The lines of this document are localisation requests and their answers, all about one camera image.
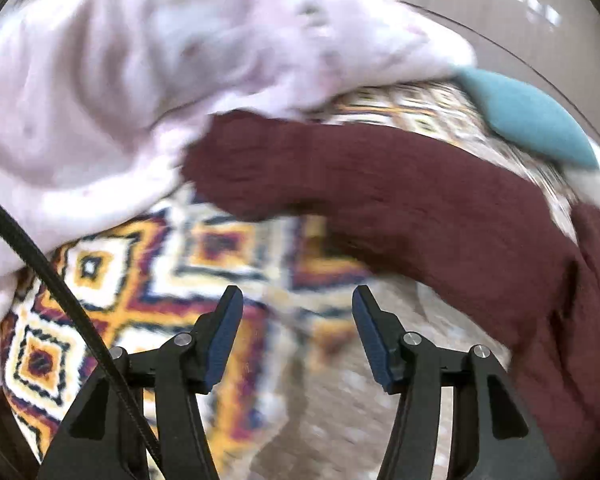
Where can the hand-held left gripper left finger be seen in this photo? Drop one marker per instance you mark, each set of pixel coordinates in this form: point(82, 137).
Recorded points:
point(222, 345)

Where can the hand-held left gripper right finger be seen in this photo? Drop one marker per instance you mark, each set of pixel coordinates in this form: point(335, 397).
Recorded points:
point(375, 345)

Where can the maroon quilted comforter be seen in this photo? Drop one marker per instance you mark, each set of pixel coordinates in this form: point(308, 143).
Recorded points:
point(405, 200)

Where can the geometric patterned bedsheet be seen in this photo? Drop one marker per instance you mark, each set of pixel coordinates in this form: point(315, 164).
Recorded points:
point(145, 270)

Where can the teal pillow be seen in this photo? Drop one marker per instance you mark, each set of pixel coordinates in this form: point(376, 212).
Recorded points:
point(525, 110)

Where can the pale pink floral duvet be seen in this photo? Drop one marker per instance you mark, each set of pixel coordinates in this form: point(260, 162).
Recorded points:
point(130, 60)

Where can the glossy beige headboard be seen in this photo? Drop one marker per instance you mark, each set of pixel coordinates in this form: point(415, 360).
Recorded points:
point(460, 40)

